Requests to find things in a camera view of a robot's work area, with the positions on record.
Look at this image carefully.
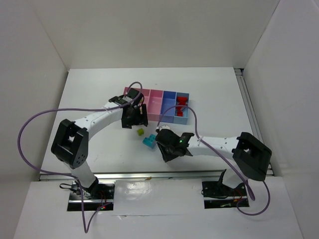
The dark blue container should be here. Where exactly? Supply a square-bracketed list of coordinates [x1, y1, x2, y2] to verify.
[160, 91, 176, 123]

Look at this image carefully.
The aluminium rail right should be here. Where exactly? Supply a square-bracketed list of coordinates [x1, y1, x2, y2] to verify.
[234, 68, 263, 142]

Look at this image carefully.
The light blue container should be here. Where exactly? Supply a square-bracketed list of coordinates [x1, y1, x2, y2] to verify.
[173, 92, 189, 124]

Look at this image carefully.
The aluminium rail front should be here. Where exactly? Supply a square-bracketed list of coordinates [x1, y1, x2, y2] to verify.
[39, 168, 274, 181]

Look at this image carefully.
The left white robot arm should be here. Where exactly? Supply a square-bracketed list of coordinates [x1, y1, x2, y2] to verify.
[51, 88, 148, 198]

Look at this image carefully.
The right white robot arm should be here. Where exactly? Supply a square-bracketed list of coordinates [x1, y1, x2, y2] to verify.
[155, 125, 272, 189]

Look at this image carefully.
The teal lego piece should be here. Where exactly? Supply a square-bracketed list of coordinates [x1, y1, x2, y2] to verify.
[143, 134, 157, 149]

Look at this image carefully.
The large pink container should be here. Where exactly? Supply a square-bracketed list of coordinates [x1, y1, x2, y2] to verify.
[124, 87, 151, 107]

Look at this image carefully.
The white lego brick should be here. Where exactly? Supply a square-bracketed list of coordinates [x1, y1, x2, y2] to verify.
[156, 124, 170, 133]

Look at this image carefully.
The red 2x4 lego brick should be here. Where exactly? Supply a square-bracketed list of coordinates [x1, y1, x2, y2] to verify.
[176, 96, 188, 106]

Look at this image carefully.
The small pink container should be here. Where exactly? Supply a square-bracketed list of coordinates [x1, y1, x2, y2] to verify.
[147, 89, 163, 121]

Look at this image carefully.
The aluminium rail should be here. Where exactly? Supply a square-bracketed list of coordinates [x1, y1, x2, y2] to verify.
[234, 68, 263, 142]
[39, 168, 274, 181]

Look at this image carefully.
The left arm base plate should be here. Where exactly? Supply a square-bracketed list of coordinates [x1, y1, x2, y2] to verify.
[59, 182, 115, 212]

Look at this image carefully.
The red flower lego piece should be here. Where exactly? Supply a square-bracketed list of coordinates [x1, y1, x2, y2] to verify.
[176, 105, 187, 117]

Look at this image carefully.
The green lego brick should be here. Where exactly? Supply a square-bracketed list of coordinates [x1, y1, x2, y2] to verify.
[137, 128, 145, 136]

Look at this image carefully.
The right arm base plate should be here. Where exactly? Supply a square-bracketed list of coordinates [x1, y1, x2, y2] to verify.
[201, 181, 249, 209]

